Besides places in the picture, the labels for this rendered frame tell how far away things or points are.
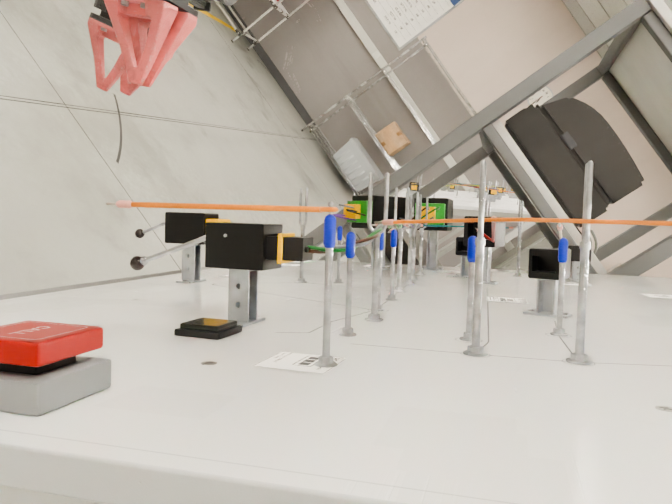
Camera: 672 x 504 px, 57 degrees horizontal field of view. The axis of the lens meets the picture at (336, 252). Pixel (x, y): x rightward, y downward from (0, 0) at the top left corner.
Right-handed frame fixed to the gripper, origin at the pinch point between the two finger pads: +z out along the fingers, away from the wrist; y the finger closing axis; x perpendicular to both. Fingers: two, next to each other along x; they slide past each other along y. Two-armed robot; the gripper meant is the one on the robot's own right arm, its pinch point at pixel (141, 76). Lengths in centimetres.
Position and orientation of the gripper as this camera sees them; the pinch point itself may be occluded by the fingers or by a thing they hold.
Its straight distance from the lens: 63.8
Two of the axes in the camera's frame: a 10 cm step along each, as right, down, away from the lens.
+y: 3.1, -0.6, 9.5
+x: -9.3, -2.3, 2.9
